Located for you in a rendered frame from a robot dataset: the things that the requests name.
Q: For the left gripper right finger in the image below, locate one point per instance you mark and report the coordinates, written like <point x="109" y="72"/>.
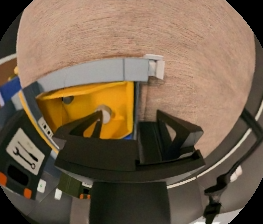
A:
<point x="187" y="134"/>

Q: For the grey metal disc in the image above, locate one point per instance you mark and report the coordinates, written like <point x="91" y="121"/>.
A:
<point x="67" y="99"/>

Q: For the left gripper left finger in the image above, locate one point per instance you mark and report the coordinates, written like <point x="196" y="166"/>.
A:
<point x="77" y="127"/>

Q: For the yellow bin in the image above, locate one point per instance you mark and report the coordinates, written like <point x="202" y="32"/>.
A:
<point x="118" y="97"/>

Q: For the grey shelf rack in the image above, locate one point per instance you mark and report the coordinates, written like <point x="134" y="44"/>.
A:
<point x="106" y="70"/>

